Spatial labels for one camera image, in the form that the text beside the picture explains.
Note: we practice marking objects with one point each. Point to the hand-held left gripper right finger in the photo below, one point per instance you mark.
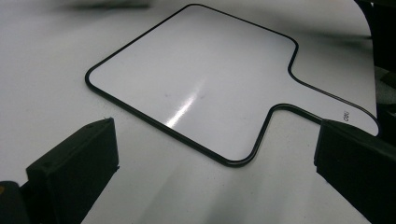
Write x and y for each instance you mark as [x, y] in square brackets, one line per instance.
[361, 168]

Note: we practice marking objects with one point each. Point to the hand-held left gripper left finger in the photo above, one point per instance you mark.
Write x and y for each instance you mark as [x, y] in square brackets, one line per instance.
[74, 174]

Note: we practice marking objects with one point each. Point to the white paddle-shaped whiteboard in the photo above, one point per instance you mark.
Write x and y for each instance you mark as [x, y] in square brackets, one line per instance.
[202, 77]

